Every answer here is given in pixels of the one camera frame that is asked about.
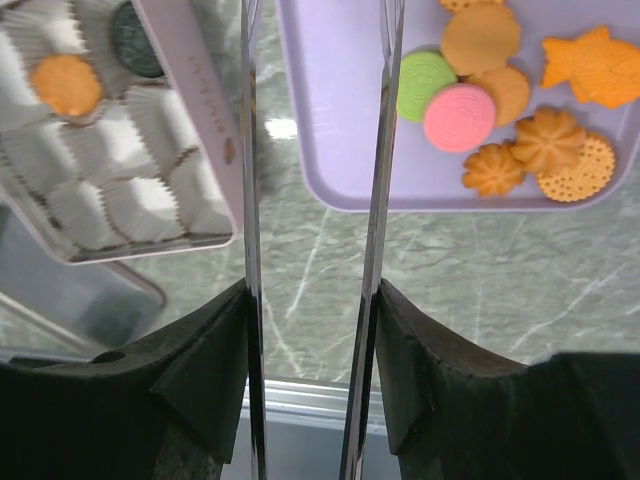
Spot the aluminium mounting rail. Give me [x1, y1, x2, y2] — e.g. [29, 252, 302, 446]
[239, 378, 391, 431]

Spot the orange fish cookie lower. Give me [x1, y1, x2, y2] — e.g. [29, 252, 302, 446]
[540, 25, 639, 109]

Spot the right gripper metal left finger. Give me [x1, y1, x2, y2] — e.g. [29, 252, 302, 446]
[241, 0, 268, 479]

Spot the pink round cookie lower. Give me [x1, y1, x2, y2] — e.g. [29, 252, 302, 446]
[423, 83, 496, 153]

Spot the plain orange scalloped cookie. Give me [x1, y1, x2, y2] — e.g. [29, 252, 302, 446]
[440, 2, 522, 76]

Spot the silver tin lid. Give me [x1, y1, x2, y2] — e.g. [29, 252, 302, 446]
[1, 206, 167, 357]

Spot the black round cookie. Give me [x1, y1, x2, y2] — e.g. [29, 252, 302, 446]
[110, 1, 164, 79]

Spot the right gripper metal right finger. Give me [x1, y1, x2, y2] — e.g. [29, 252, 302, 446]
[339, 1, 405, 479]

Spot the plain orange round cookie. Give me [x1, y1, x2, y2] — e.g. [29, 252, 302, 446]
[464, 66, 531, 127]

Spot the orange round biscuit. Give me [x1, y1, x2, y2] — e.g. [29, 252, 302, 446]
[439, 0, 505, 14]

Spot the orange dotted round cookie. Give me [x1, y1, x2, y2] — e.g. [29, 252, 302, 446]
[536, 132, 617, 203]

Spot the square cookie tin box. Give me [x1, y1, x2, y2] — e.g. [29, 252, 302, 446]
[1, 1, 243, 264]

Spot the green round cookie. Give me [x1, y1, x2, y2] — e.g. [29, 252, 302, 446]
[397, 50, 458, 123]

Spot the orange flower cookie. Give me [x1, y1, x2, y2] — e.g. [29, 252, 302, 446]
[461, 142, 526, 197]
[510, 107, 586, 176]

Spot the lavender plastic tray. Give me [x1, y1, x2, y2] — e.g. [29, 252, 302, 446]
[278, 1, 639, 212]

